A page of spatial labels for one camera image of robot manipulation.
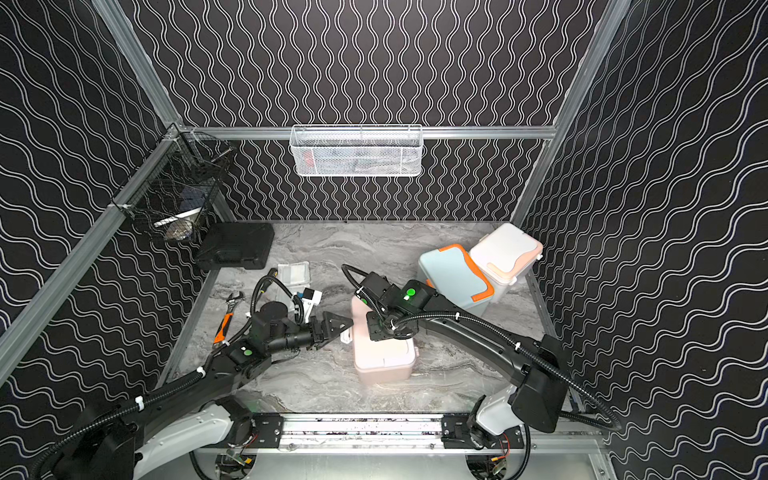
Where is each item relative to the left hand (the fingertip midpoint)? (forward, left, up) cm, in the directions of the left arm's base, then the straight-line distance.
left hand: (347, 325), depth 73 cm
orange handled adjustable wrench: (+6, +40, -18) cm, 45 cm away
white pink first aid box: (+30, -46, -5) cm, 55 cm away
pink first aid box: (-7, -11, -4) cm, 13 cm away
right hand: (+1, -8, -3) cm, 8 cm away
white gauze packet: (+28, +25, -19) cm, 42 cm away
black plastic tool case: (+35, +44, -14) cm, 58 cm away
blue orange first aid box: (+21, -27, -5) cm, 35 cm away
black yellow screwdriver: (+25, +30, -17) cm, 43 cm away
